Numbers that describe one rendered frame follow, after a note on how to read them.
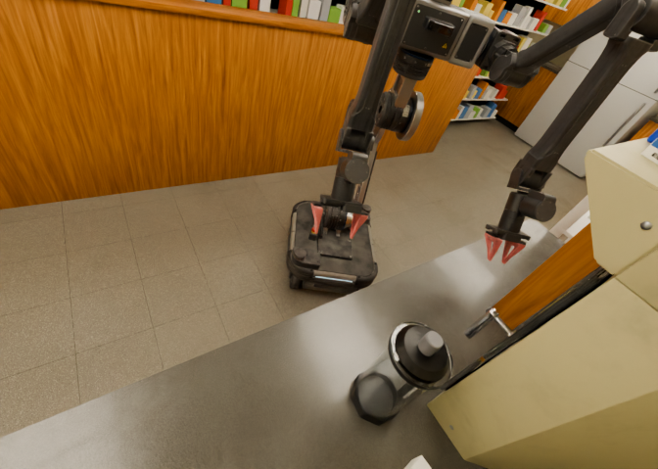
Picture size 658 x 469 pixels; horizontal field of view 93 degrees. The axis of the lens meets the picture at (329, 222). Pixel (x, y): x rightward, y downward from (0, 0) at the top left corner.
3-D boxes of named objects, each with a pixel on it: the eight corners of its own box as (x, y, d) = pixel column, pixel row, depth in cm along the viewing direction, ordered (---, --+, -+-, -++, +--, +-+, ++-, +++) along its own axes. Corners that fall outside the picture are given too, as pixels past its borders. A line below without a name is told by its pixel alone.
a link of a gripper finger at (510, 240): (517, 269, 89) (529, 238, 87) (493, 263, 89) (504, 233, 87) (503, 260, 96) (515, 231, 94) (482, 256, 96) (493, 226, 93)
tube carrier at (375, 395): (409, 410, 65) (466, 371, 50) (367, 436, 59) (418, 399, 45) (382, 361, 71) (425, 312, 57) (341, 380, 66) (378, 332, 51)
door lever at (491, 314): (480, 357, 59) (488, 351, 60) (513, 334, 52) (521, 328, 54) (459, 332, 61) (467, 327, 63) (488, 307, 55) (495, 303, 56)
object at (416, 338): (452, 373, 52) (475, 356, 48) (412, 396, 48) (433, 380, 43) (419, 324, 57) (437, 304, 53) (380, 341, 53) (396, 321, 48)
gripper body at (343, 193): (361, 211, 80) (368, 183, 78) (323, 205, 77) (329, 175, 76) (354, 207, 86) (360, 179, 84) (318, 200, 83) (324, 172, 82)
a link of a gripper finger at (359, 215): (362, 243, 82) (370, 208, 80) (336, 239, 80) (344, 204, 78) (354, 235, 88) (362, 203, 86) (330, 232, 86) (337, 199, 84)
